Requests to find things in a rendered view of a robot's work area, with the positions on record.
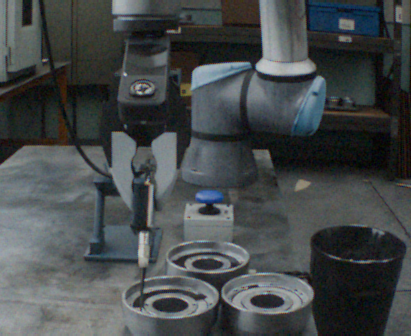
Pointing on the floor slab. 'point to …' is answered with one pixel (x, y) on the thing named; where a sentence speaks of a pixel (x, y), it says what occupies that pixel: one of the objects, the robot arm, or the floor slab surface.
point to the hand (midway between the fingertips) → (144, 201)
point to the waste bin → (354, 279)
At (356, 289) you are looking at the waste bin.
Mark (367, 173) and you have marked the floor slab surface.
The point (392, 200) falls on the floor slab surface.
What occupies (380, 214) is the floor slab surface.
